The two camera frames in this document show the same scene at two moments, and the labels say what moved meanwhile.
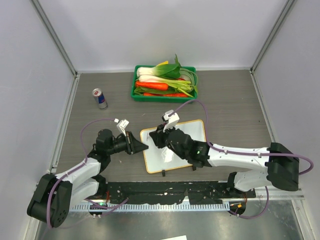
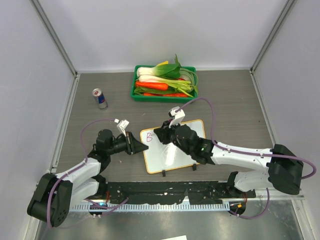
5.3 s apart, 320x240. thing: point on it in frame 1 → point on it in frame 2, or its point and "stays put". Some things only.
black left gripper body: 127,142 stays put
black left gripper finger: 136,145 stays put
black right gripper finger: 154,135 → 160,133
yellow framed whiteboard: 157,159 stays put
